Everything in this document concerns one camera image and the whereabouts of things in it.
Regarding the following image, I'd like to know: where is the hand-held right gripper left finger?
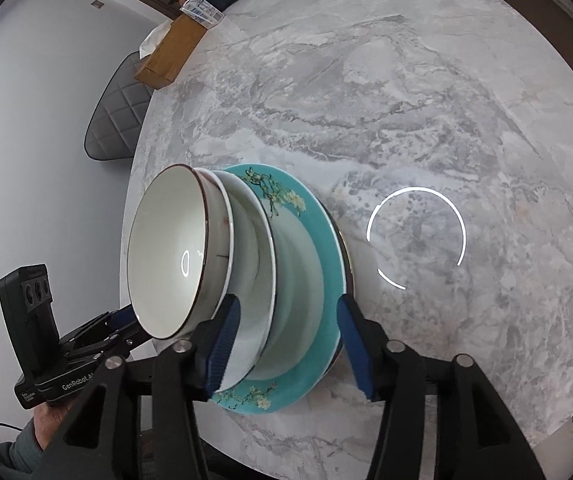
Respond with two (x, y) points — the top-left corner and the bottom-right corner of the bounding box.
(49, 294), (243, 480)

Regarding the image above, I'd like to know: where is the small white bowl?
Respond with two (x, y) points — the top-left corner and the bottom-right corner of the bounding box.
(211, 169), (273, 393)

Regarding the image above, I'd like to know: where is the person's left forearm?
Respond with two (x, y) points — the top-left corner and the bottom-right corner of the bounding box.
(0, 417), (50, 478)

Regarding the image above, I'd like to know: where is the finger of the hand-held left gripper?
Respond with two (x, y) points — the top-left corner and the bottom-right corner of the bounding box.
(59, 306), (136, 348)
(64, 324), (153, 363)

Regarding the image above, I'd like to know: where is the wooden tissue box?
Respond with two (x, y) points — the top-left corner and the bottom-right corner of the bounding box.
(134, 12), (210, 91)

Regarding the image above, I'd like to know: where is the small white blue carton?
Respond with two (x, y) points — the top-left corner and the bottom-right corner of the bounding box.
(179, 0), (226, 27)

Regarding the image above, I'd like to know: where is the grey quilted chair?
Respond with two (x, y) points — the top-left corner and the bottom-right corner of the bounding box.
(85, 52), (151, 163)

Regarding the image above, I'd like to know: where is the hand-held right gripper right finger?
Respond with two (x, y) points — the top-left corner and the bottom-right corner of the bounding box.
(335, 294), (532, 480)

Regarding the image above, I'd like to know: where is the grey gradient plate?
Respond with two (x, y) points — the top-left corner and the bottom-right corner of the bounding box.
(319, 202), (355, 366)

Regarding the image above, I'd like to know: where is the red-rimmed floral bowl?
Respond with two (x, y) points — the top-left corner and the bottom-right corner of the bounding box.
(125, 163), (234, 341)

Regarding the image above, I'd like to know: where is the white tissue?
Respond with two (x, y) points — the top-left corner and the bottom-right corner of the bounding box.
(139, 21), (174, 55)

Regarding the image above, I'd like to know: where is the person's left hand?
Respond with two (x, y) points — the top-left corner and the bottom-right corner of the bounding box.
(33, 400), (74, 453)

